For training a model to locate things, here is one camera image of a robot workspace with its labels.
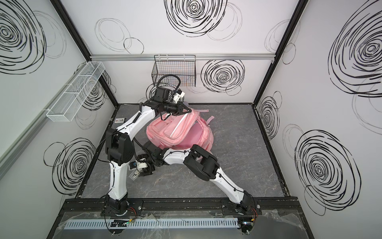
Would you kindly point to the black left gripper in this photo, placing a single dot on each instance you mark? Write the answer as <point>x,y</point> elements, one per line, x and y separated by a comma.
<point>179,108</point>

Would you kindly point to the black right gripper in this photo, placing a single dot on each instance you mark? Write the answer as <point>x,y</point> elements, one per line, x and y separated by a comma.
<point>146,169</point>

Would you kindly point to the pink student backpack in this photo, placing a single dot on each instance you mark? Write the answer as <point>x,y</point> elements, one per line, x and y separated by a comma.
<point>182,132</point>

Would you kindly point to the clear lead refill box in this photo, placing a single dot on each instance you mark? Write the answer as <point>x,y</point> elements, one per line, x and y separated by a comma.
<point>120,120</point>

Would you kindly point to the clear plastic eraser case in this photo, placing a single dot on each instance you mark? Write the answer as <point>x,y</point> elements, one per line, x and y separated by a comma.
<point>134,175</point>

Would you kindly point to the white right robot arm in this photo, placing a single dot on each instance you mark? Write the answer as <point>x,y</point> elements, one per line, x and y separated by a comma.
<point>203,165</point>

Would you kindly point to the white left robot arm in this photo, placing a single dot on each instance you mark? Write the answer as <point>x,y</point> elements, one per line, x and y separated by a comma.
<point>119,145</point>

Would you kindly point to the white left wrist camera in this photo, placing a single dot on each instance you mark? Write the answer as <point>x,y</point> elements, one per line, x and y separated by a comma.
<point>178,97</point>

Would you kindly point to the black wire basket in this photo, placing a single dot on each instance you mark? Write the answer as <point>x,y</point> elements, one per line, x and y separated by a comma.
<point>183,66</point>

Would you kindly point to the grey slotted cable duct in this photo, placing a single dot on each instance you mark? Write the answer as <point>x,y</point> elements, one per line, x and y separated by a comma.
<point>118,224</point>

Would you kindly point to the white mesh wall shelf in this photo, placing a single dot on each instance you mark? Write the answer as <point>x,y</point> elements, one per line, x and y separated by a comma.
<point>83,91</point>

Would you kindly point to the aluminium wall rail back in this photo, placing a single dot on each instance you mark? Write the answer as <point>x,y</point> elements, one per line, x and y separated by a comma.
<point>200,56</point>

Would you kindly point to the aluminium wall rail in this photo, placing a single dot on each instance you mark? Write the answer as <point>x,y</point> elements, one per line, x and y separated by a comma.
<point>200,56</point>
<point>11,155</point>

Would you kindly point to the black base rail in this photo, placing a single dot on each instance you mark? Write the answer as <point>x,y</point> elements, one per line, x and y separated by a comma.
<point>138,206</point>

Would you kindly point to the aluminium wall rail left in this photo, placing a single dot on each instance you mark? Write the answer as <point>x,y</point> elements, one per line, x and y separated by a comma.
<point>11,155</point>

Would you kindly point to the black aluminium frame post left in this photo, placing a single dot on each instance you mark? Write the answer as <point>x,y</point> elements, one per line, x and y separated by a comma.
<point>64,16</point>

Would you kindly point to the black frame post right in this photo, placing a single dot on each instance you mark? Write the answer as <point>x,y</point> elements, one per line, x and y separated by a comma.
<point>300,7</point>

